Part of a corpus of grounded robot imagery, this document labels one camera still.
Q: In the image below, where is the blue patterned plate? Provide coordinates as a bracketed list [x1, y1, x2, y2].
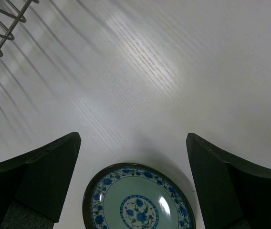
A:
[82, 163, 196, 229]

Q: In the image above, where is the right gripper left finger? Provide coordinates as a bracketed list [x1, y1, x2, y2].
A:
[0, 132, 81, 229]

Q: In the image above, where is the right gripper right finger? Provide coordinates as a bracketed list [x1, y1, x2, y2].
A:
[186, 133, 271, 229]

